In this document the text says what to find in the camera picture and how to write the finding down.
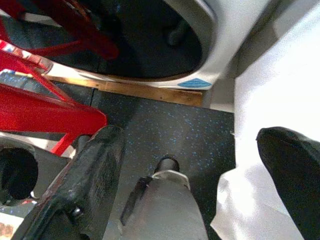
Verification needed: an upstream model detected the white cloth garment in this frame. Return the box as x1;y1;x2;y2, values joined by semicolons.
209;0;320;240

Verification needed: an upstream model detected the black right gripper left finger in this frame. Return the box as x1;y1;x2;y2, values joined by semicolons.
14;124;126;240

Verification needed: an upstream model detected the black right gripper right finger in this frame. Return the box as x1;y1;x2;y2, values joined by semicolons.
256;126;320;240

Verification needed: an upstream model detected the black speckled rubber floor mat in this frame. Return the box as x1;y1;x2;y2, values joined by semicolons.
0;72;237;240

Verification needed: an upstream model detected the white front-load washing machine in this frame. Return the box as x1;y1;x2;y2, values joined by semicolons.
44;0;278;113

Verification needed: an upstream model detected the wooden plank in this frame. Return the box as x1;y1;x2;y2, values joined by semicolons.
47;74;204;107

